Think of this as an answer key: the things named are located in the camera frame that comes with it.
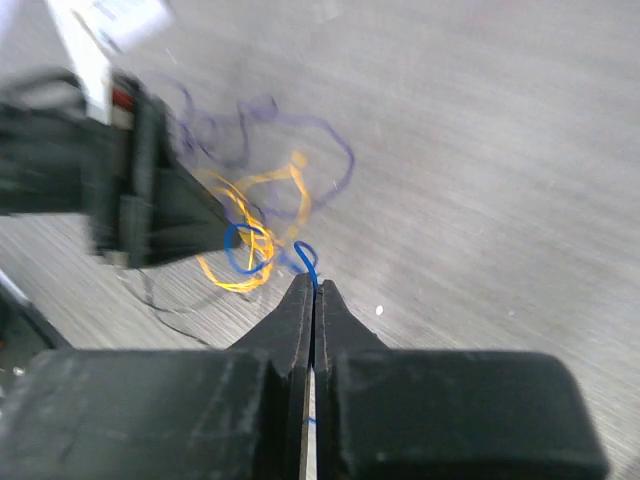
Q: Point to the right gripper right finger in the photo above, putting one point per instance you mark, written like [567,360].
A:
[384,413]

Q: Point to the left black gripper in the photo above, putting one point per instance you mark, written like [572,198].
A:
[56,159]

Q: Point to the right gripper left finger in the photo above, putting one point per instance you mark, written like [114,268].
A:
[237,413]

